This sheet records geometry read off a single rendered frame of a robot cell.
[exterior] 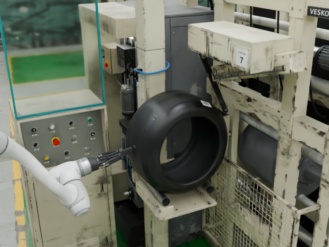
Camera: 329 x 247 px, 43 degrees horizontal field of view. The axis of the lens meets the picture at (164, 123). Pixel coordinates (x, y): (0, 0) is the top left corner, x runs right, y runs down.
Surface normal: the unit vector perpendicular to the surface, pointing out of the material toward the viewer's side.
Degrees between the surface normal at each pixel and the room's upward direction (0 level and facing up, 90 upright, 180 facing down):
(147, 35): 90
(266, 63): 90
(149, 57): 90
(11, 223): 0
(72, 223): 90
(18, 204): 0
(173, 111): 45
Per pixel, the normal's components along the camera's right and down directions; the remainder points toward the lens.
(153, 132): -0.20, -0.09
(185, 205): -0.02, -0.92
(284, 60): -0.90, 0.18
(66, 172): 0.11, -0.52
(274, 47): 0.43, 0.34
